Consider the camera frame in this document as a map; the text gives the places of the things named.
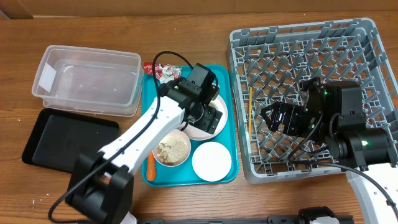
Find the orange carrot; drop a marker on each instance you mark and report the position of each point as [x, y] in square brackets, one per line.
[151, 169]

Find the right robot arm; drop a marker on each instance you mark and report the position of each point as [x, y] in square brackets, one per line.
[333, 117]

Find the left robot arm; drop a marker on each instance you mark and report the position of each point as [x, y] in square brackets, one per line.
[101, 184]

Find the black plastic tray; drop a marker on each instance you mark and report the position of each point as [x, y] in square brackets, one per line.
[58, 137]

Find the small white plate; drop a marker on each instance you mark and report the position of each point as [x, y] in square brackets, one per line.
[211, 161]

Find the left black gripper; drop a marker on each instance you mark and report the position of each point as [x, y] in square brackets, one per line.
[209, 119]

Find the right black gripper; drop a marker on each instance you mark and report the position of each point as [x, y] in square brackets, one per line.
[294, 116]

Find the red snack wrapper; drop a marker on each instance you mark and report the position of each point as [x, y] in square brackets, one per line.
[167, 72]

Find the teal serving tray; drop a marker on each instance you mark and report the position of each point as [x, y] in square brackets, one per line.
[184, 173]

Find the bowl with food scraps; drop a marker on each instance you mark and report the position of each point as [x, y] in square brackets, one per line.
[173, 150]

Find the clear plastic bin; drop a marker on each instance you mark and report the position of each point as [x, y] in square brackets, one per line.
[89, 80]

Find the yellow chopstick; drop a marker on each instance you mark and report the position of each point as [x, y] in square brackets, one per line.
[250, 113]

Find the large pink plate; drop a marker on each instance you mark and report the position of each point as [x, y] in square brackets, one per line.
[199, 135]

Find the grey dishwasher rack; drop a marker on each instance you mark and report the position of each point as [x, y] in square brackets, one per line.
[273, 61]

